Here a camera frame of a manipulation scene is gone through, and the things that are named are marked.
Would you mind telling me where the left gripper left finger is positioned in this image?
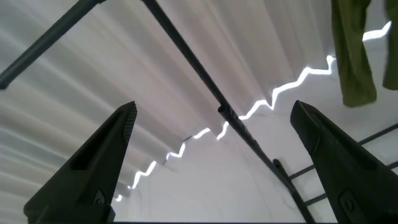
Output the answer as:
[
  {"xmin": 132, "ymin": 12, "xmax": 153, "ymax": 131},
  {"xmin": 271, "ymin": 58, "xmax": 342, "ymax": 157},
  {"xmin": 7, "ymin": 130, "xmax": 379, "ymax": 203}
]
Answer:
[{"xmin": 23, "ymin": 101, "xmax": 137, "ymax": 224}]

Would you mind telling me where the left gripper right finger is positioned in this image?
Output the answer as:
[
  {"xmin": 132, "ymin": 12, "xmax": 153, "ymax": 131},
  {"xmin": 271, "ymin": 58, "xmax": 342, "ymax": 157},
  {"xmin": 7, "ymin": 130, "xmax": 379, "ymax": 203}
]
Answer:
[{"xmin": 290, "ymin": 100, "xmax": 398, "ymax": 224}]

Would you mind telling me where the green long-sleeved shirt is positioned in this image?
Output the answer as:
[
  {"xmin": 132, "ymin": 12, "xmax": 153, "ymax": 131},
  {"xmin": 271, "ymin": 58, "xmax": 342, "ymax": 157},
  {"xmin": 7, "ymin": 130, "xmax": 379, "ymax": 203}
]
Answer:
[{"xmin": 330, "ymin": 0, "xmax": 398, "ymax": 108}]

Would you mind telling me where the white curtain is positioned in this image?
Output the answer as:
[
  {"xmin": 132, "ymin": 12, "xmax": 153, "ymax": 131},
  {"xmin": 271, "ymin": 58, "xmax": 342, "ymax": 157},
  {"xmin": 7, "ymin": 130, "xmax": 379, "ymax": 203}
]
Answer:
[{"xmin": 0, "ymin": 0, "xmax": 392, "ymax": 224}]

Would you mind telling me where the black clothes rack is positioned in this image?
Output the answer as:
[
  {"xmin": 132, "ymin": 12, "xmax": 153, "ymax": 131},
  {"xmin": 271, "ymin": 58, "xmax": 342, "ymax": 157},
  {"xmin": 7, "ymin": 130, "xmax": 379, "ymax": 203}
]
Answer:
[{"xmin": 0, "ymin": 0, "xmax": 398, "ymax": 224}]

